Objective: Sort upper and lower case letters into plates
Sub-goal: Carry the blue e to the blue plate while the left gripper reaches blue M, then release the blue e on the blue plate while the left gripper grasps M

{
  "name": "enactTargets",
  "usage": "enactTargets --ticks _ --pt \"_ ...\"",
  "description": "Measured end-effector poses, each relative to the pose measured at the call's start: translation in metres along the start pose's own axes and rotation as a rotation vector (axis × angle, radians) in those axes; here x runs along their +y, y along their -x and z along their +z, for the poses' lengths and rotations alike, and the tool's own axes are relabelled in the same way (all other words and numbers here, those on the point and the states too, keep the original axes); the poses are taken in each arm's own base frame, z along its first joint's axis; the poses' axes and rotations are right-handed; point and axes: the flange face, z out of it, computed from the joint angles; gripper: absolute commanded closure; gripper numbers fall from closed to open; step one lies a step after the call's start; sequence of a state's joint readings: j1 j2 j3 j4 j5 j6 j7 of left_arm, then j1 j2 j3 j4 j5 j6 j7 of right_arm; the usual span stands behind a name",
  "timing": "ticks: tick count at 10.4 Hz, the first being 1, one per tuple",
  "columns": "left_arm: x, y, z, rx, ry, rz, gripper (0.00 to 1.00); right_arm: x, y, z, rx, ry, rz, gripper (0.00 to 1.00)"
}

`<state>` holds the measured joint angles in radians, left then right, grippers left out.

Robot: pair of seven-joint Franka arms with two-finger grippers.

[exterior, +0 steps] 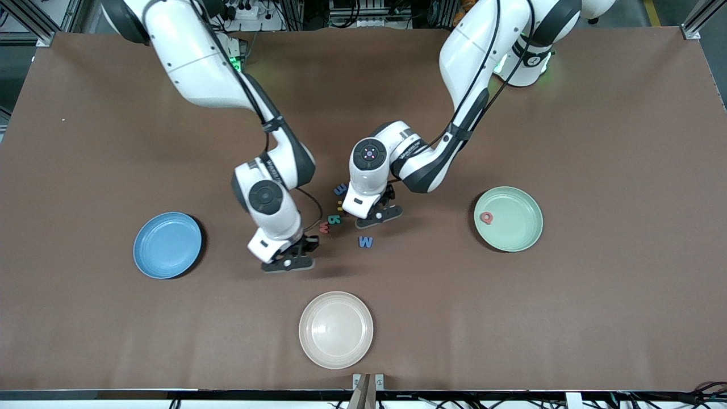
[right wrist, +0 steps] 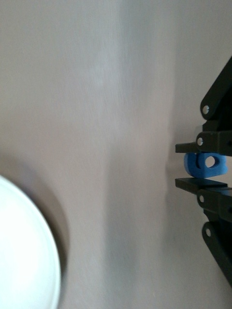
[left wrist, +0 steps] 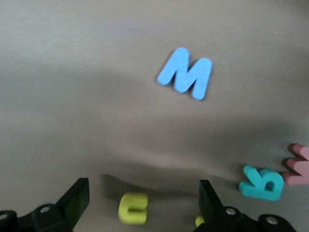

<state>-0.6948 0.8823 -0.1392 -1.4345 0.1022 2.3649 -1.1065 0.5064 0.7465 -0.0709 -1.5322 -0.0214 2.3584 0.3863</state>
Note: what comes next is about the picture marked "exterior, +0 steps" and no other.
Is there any beige plate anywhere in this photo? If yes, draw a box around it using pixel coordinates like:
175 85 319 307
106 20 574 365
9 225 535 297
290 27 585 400
299 291 374 370

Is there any blue plate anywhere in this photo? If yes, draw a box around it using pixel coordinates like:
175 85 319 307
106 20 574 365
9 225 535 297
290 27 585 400
133 212 203 279

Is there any green plate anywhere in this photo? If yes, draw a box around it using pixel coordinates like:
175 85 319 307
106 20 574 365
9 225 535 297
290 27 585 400
474 186 544 252

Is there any black equipment rack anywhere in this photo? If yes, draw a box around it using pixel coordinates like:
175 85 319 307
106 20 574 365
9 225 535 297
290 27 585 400
329 0 410 29

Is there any brown table cover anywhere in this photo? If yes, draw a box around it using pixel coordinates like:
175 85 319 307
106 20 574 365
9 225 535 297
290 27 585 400
0 27 727 393

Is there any white power strip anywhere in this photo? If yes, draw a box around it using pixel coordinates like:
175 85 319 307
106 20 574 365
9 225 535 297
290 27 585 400
224 0 259 20

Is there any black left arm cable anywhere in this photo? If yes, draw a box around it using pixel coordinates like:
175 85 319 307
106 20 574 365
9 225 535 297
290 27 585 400
423 0 537 149

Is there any small metal bracket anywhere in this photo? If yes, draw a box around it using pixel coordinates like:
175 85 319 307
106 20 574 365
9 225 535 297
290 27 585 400
352 373 385 393

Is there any tan vertical post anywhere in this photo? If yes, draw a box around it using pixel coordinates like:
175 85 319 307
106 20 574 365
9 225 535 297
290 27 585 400
346 375 377 409

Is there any black table edge rail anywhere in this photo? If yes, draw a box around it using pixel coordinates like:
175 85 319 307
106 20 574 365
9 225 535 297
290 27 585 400
0 389 727 409

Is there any aluminium frame profile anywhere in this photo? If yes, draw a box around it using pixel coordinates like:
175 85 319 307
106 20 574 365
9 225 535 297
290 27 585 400
0 0 74 47
682 0 727 40

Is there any tangled cable bundle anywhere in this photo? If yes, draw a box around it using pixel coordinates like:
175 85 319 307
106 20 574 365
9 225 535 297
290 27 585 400
611 381 727 409

